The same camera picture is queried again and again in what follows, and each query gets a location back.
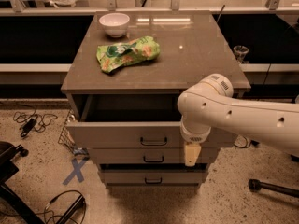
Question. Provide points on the clear glass cup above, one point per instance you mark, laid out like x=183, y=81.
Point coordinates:
x=240, y=52

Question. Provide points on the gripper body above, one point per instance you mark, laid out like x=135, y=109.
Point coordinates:
x=195, y=135

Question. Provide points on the black stand with cable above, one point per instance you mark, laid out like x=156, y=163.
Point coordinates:
x=79, y=202

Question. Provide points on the grey top drawer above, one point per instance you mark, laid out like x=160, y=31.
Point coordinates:
x=129, y=121

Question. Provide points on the blue tape cross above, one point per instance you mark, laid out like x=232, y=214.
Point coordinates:
x=76, y=173

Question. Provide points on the grey middle drawer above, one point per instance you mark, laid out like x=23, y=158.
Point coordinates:
x=137, y=155

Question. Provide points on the black office chair base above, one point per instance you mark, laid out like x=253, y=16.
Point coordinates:
x=7, y=170

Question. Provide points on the grey drawer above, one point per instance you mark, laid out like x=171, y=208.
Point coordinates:
x=137, y=155
x=129, y=121
x=152, y=177

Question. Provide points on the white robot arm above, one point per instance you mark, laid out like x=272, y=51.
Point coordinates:
x=210, y=104

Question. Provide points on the black tripod leg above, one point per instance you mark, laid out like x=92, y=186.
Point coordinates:
x=257, y=185

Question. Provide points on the green snack bag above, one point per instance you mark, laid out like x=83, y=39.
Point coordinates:
x=112, y=57

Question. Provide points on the white ceramic bowl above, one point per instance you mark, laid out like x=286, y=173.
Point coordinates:
x=115, y=24

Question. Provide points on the grey bottom drawer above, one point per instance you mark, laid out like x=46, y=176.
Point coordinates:
x=152, y=177

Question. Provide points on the wire basket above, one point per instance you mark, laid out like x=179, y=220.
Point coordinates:
x=67, y=141

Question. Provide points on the grey drawer cabinet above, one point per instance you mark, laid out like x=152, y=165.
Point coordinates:
x=192, y=47

